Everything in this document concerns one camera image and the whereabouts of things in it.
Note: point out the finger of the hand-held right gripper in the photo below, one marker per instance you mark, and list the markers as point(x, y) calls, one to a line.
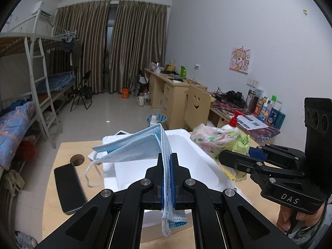
point(258, 152)
point(233, 158)

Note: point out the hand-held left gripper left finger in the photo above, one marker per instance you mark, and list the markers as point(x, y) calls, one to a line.
point(163, 189)

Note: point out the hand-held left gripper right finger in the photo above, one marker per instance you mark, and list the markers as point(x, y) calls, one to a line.
point(173, 186)

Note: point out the white foam box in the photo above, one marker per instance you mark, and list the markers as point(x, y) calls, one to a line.
point(192, 160)

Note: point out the floral plastic bag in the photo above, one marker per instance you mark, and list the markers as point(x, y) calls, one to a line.
point(207, 137)

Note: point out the blue face mask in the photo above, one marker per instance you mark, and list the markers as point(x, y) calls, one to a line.
point(134, 145)

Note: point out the person's right forearm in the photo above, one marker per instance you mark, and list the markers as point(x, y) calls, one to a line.
point(316, 234)

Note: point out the person's right hand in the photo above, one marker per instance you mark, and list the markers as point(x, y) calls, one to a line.
point(284, 219)

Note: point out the printed papers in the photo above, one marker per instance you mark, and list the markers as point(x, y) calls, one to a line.
point(253, 122)

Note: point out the white lotion bottle red pump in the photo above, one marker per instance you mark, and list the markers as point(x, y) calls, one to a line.
point(234, 123)

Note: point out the cluster of toiletry bottles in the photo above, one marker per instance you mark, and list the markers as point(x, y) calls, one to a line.
point(271, 111)

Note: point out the desk with patterned cover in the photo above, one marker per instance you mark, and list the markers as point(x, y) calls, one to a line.
point(233, 109)

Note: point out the steel thermos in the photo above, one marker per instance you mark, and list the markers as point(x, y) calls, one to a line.
point(250, 101)

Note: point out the black headphones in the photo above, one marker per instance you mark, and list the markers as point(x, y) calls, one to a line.
point(234, 96)

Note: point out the wooden chair with smiley cutout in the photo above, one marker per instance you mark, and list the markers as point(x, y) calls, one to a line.
point(197, 103)

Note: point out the blue basket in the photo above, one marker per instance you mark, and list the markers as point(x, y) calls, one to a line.
point(158, 119)

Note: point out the white jug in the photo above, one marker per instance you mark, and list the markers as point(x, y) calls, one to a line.
point(140, 100)

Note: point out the black smartphone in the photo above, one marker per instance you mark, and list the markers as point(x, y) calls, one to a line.
point(68, 186)

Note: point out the light wooden desk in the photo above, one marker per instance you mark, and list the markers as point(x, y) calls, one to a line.
point(166, 90)

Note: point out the green bottle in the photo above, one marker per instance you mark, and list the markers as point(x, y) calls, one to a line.
point(183, 72)

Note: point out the orange container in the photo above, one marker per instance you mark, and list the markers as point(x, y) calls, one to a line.
point(125, 93)

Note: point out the yellow black box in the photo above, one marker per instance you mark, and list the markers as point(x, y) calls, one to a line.
point(171, 68)

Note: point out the black folding chair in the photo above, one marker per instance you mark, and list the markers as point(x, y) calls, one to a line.
point(81, 90)

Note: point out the red cloth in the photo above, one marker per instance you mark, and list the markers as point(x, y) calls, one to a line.
point(26, 150)

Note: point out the brown curtain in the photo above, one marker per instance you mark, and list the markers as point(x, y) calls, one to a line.
point(137, 44)
point(83, 44)

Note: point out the grey white shoe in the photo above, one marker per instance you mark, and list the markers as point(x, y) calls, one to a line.
point(24, 240)

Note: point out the blue plaid bedding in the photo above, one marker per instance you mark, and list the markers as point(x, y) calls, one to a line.
point(55, 81)

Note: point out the blue orange blanket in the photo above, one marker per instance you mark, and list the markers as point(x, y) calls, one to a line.
point(13, 127)

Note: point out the hanging dark clothes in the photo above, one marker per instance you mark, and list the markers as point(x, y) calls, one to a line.
point(70, 46)

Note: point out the white metal bunk bed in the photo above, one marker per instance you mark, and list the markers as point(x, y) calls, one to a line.
point(33, 57)

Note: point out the white air conditioner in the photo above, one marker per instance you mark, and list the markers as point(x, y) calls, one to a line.
point(41, 9)

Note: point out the wall switch panel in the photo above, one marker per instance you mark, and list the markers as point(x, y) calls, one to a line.
point(252, 82)

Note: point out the wall poster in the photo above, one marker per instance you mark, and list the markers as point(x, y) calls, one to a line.
point(240, 60)

